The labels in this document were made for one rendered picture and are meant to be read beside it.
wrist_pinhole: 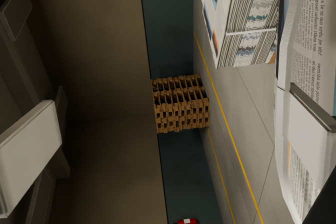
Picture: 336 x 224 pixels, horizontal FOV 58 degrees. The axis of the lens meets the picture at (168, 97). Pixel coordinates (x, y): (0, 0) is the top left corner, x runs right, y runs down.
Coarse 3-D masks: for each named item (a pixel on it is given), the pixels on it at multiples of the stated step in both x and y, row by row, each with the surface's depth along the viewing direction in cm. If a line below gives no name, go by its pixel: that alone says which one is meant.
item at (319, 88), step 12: (324, 0) 19; (324, 12) 19; (324, 24) 20; (324, 36) 20; (312, 48) 22; (324, 48) 20; (312, 60) 22; (324, 60) 20; (312, 72) 22; (324, 72) 20; (312, 84) 22; (324, 84) 20; (312, 96) 22; (324, 96) 21; (324, 108) 21; (312, 180) 23; (312, 192) 24; (312, 204) 24
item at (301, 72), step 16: (288, 0) 29; (304, 0) 23; (304, 16) 23; (304, 32) 23; (304, 48) 23; (304, 64) 23; (304, 80) 24; (288, 144) 30; (288, 160) 30; (288, 176) 30; (304, 176) 25
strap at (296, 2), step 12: (300, 0) 15; (288, 12) 16; (300, 12) 16; (288, 24) 16; (288, 36) 16; (288, 48) 16; (288, 60) 16; (288, 72) 16; (288, 84) 17; (276, 96) 18; (276, 108) 18; (276, 120) 18; (276, 132) 18; (276, 144) 19; (276, 156) 19; (288, 180) 19; (288, 192) 19; (288, 204) 19
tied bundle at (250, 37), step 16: (240, 0) 80; (256, 0) 81; (272, 0) 81; (240, 16) 85; (256, 16) 86; (272, 16) 87; (240, 32) 90; (256, 32) 92; (272, 32) 93; (224, 48) 98; (240, 48) 98; (256, 48) 99; (272, 48) 100; (224, 64) 105; (240, 64) 106
